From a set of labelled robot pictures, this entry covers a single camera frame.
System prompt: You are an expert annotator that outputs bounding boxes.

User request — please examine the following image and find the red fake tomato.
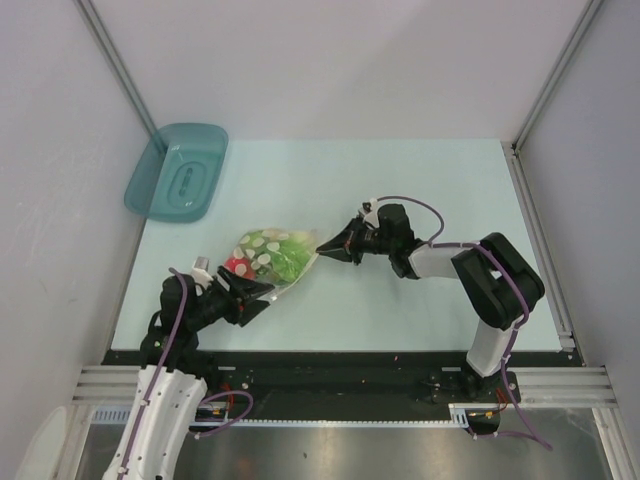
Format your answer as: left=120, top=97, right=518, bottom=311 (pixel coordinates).
left=224, top=256, right=256, bottom=279

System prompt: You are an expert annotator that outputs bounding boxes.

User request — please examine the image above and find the white cable duct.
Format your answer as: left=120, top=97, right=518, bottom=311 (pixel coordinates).
left=91, top=405, right=469, bottom=429

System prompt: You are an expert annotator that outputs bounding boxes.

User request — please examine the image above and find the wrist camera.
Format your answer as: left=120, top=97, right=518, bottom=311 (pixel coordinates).
left=190, top=256, right=213, bottom=289
left=358, top=198, right=379, bottom=229

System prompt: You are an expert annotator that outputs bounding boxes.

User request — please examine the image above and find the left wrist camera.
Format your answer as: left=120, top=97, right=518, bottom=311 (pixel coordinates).
left=190, top=256, right=213, bottom=289

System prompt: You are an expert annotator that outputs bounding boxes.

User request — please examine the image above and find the front aluminium rail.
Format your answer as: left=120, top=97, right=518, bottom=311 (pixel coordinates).
left=71, top=366, right=618, bottom=408

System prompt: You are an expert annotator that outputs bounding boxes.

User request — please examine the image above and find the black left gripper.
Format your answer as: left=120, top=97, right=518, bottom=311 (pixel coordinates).
left=187, top=265, right=274, bottom=329

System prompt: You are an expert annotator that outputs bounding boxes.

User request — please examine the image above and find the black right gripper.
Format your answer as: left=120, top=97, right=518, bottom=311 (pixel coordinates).
left=318, top=214, right=395, bottom=265

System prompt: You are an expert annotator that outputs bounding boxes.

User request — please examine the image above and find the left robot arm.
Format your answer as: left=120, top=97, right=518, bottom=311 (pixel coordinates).
left=103, top=266, right=275, bottom=479

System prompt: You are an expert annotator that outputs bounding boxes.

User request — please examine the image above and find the clear polka dot zip bag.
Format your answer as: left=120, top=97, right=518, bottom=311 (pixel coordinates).
left=224, top=228, right=322, bottom=301

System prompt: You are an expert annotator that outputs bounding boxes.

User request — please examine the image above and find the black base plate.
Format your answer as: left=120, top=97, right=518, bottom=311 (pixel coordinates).
left=99, top=349, right=585, bottom=436

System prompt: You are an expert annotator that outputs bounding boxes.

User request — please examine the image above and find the aluminium corner post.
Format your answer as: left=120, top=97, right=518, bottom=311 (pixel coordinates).
left=512, top=0, right=606, bottom=151
left=73, top=0, right=157, bottom=137

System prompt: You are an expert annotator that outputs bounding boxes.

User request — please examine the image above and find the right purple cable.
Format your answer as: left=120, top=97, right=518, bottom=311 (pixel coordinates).
left=372, top=195, right=553, bottom=450

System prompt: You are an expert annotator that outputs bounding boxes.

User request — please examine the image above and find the teal plastic bin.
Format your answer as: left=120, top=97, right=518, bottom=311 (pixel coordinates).
left=124, top=123, right=229, bottom=223

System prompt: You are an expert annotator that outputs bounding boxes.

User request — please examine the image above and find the right aluminium corner post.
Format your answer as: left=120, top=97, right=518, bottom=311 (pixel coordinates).
left=512, top=0, right=606, bottom=151

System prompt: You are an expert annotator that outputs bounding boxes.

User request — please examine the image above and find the left aluminium corner post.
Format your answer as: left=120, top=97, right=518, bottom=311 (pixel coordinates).
left=73, top=0, right=157, bottom=137

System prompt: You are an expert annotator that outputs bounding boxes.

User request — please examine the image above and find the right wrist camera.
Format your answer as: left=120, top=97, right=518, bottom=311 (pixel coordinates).
left=358, top=198, right=379, bottom=229

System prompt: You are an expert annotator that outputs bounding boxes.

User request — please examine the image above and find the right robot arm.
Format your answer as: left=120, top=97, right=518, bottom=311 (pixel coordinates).
left=316, top=201, right=545, bottom=401

